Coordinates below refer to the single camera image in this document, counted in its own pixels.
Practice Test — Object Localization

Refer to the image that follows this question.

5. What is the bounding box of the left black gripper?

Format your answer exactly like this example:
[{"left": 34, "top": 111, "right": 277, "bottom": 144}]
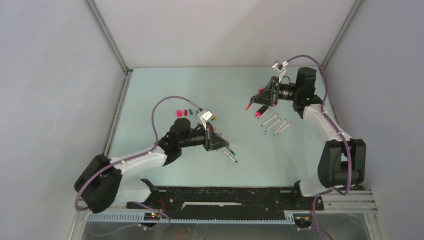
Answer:
[{"left": 178, "top": 121, "right": 228, "bottom": 151}]

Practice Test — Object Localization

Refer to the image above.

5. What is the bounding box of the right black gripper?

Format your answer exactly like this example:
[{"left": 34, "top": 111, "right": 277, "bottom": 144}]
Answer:
[{"left": 250, "top": 76, "right": 300, "bottom": 107}]

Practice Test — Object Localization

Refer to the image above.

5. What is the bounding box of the red gel pen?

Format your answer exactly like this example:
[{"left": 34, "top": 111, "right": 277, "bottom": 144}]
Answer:
[{"left": 245, "top": 86, "right": 265, "bottom": 112}]

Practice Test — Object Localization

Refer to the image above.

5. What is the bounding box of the red capped white marker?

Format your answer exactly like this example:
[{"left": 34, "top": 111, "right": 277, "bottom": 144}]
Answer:
[{"left": 257, "top": 108, "right": 271, "bottom": 119}]

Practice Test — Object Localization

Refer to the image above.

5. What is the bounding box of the black pink highlighter body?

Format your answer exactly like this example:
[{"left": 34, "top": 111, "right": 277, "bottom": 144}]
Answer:
[{"left": 255, "top": 105, "right": 269, "bottom": 118}]

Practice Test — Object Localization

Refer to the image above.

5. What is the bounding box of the green capped marker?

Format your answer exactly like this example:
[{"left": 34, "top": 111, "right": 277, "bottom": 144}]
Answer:
[{"left": 264, "top": 118, "right": 281, "bottom": 134}]

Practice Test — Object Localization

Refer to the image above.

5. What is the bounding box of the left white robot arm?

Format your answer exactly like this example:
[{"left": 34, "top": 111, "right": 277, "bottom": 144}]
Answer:
[{"left": 74, "top": 118, "right": 230, "bottom": 214}]

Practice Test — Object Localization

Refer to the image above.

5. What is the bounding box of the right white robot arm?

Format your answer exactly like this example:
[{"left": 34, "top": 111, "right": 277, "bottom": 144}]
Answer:
[{"left": 249, "top": 63, "right": 367, "bottom": 209}]

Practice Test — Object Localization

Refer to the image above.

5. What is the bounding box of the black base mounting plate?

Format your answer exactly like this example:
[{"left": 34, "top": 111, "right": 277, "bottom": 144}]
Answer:
[{"left": 143, "top": 186, "right": 324, "bottom": 220}]

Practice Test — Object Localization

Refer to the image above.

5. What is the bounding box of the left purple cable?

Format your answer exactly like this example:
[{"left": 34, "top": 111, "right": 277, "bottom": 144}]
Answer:
[{"left": 74, "top": 96, "right": 202, "bottom": 231}]

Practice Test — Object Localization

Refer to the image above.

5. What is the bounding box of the purple cable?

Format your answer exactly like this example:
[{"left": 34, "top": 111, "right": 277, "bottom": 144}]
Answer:
[
  {"left": 74, "top": 96, "right": 202, "bottom": 231},
  {"left": 285, "top": 54, "right": 354, "bottom": 240}
]

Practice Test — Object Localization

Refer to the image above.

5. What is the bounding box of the grey cable duct rail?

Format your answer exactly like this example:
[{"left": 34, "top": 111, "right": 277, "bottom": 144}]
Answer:
[{"left": 86, "top": 211, "right": 313, "bottom": 225}]

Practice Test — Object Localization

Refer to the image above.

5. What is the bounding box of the right aluminium frame post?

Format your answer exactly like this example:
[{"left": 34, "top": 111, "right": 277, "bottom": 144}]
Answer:
[{"left": 321, "top": 0, "right": 365, "bottom": 70}]

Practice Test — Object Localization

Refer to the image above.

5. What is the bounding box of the aluminium frame post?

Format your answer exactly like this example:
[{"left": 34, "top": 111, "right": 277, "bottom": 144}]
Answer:
[
  {"left": 83, "top": 0, "right": 133, "bottom": 157},
  {"left": 321, "top": 0, "right": 365, "bottom": 70}
]

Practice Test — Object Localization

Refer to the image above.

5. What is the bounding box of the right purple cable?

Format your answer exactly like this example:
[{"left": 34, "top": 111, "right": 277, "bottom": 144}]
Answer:
[{"left": 285, "top": 54, "right": 354, "bottom": 240}]

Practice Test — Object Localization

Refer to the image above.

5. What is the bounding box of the left aluminium frame post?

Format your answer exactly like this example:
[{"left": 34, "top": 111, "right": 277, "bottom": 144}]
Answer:
[{"left": 83, "top": 0, "right": 133, "bottom": 157}]

